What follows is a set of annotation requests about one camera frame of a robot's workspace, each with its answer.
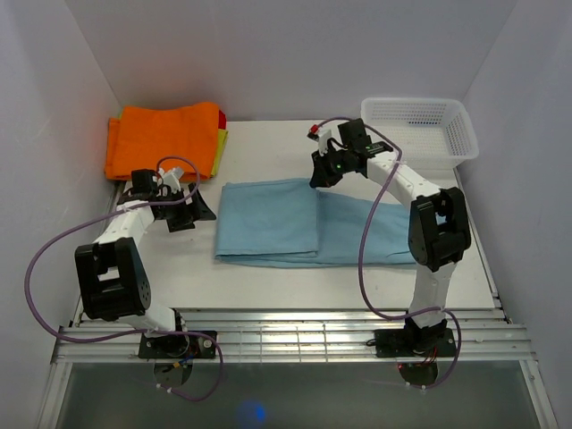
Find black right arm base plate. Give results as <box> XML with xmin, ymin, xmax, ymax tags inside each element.
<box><xmin>370</xmin><ymin>328</ymin><xmax>457</xmax><ymax>358</ymax></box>

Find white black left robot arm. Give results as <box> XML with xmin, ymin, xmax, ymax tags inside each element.
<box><xmin>74</xmin><ymin>167</ymin><xmax>216</xmax><ymax>358</ymax></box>

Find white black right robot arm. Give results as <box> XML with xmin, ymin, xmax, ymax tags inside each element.
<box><xmin>307</xmin><ymin>117</ymin><xmax>472</xmax><ymax>358</ymax></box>

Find white perforated plastic basket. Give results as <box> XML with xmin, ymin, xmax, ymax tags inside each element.
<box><xmin>360</xmin><ymin>97</ymin><xmax>479</xmax><ymax>170</ymax></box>

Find folded orange trousers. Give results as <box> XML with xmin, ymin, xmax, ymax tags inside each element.
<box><xmin>104</xmin><ymin>102</ymin><xmax>228</xmax><ymax>181</ymax></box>

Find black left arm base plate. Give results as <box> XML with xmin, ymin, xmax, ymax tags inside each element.
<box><xmin>138</xmin><ymin>331</ymin><xmax>217</xmax><ymax>360</ymax></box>

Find folded red trousers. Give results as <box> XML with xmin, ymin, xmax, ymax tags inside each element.
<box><xmin>218</xmin><ymin>110</ymin><xmax>227</xmax><ymax>130</ymax></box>

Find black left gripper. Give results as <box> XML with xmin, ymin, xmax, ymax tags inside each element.
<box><xmin>156</xmin><ymin>183</ymin><xmax>215</xmax><ymax>232</ymax></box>

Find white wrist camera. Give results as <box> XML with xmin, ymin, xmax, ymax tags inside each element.
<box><xmin>307</xmin><ymin>124</ymin><xmax>332</xmax><ymax>156</ymax></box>
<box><xmin>154</xmin><ymin>167</ymin><xmax>184</xmax><ymax>192</ymax></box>

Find light blue trousers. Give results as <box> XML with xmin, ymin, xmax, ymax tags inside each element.
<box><xmin>214</xmin><ymin>179</ymin><xmax>415</xmax><ymax>268</ymax></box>

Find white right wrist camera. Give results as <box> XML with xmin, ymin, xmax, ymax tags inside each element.
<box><xmin>307</xmin><ymin>124</ymin><xmax>332</xmax><ymax>156</ymax></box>

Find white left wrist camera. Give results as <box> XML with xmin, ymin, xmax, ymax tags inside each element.
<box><xmin>154</xmin><ymin>167</ymin><xmax>184</xmax><ymax>192</ymax></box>

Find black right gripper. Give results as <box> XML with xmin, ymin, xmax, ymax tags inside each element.
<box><xmin>310</xmin><ymin>146</ymin><xmax>352</xmax><ymax>189</ymax></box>

